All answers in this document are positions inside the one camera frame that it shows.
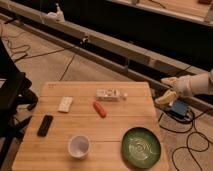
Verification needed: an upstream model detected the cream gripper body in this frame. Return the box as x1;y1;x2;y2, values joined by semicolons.
176;76;191;97

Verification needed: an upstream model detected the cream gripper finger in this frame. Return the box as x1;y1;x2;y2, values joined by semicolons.
155;90;178;105
161;77;177;86

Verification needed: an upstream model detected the green ceramic bowl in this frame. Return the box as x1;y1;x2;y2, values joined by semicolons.
121;127;161;169

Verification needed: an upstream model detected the blue power box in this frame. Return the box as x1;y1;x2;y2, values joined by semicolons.
170;100;188;119

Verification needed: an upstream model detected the white box with bottle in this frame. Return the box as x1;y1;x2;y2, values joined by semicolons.
96;89;128;101

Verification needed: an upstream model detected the orange oblong object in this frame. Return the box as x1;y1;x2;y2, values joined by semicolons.
93;101;107;118

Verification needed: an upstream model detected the white paper cup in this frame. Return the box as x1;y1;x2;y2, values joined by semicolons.
68;135;90;160

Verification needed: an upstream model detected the black remote control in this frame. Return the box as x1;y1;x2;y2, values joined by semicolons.
37;115;53;137

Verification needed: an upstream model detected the white object on ledge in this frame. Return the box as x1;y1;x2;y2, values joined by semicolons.
46;4;65;22

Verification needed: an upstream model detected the black floor cable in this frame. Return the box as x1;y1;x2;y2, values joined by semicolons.
158;108;213;171

